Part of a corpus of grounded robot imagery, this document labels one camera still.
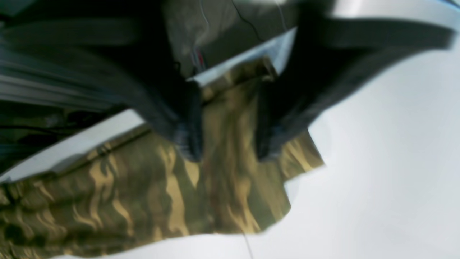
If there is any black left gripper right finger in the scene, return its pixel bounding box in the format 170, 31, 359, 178
255, 0, 457, 161

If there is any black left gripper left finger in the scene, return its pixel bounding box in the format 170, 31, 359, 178
1, 0, 203, 162

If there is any camouflage T-shirt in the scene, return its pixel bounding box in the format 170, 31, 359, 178
1, 57, 323, 259

